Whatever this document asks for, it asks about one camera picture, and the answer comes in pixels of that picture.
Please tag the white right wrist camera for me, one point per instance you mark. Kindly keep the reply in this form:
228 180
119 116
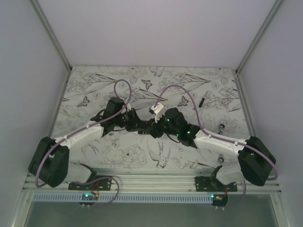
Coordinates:
158 111

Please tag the left controller board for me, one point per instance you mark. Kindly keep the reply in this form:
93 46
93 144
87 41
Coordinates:
88 200

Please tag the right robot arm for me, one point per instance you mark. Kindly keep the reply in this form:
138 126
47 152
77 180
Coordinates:
254 162

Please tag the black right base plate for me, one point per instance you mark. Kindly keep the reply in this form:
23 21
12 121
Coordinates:
207 184

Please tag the controller board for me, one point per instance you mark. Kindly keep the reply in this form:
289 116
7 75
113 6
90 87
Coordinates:
88 200
219 201

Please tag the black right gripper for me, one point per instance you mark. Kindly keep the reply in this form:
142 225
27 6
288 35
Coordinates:
153 127

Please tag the slotted cable duct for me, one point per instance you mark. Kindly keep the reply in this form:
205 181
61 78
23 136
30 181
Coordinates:
125 197

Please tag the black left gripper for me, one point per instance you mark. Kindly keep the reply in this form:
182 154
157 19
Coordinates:
136 124

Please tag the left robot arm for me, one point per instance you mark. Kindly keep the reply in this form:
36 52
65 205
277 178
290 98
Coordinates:
51 163

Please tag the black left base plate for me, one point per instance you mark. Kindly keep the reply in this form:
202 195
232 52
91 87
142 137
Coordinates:
95 183

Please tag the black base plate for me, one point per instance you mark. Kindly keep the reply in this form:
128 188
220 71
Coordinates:
207 184
95 183

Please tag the right controller board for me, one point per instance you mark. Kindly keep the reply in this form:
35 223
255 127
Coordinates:
219 201

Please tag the black handled screwdriver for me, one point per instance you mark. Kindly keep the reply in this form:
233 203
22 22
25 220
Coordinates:
203 99

